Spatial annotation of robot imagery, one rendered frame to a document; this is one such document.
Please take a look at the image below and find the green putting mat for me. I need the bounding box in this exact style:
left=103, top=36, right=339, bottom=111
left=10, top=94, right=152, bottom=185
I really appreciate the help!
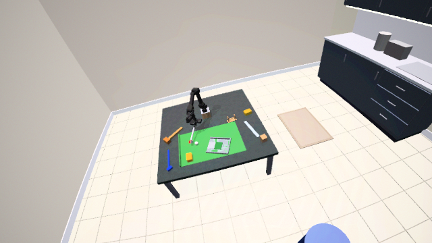
left=180, top=121, right=246, bottom=167

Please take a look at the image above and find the yellow rectangular block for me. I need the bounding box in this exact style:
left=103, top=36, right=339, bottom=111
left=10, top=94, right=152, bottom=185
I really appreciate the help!
left=244, top=109, right=252, bottom=116
left=186, top=153, right=193, bottom=163

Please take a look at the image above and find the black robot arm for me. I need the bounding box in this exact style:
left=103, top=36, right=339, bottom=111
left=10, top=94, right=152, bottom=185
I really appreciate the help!
left=186, top=87, right=207, bottom=125

